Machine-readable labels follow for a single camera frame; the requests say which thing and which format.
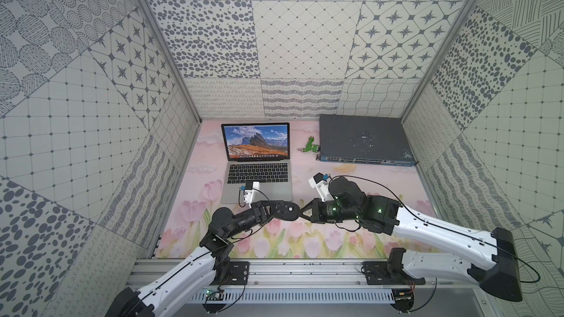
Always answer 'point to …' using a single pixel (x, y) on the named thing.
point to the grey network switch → (364, 139)
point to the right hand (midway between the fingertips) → (298, 215)
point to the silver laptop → (258, 152)
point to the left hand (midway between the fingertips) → (280, 199)
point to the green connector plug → (310, 147)
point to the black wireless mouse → (285, 210)
